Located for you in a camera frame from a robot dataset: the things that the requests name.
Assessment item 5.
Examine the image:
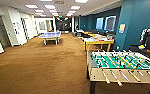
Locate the yellow air hockey table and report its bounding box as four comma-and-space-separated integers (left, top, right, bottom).
82, 34, 115, 53

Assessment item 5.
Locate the yellow wall poster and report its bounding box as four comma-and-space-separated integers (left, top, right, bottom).
118, 23, 127, 34

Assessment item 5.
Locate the interior glass window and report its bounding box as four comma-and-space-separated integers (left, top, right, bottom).
95, 17, 105, 31
105, 15, 117, 33

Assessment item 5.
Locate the green foosball table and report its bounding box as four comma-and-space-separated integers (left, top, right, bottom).
86, 49, 150, 94

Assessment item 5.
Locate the blue ping pong table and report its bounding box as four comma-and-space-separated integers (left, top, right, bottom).
38, 31, 63, 47

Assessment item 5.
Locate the dark grey door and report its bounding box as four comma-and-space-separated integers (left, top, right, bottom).
0, 14, 12, 49

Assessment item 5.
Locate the rectangular ceiling light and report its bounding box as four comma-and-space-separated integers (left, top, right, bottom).
74, 0, 90, 4
44, 4, 57, 10
70, 5, 82, 11
24, 3, 40, 10

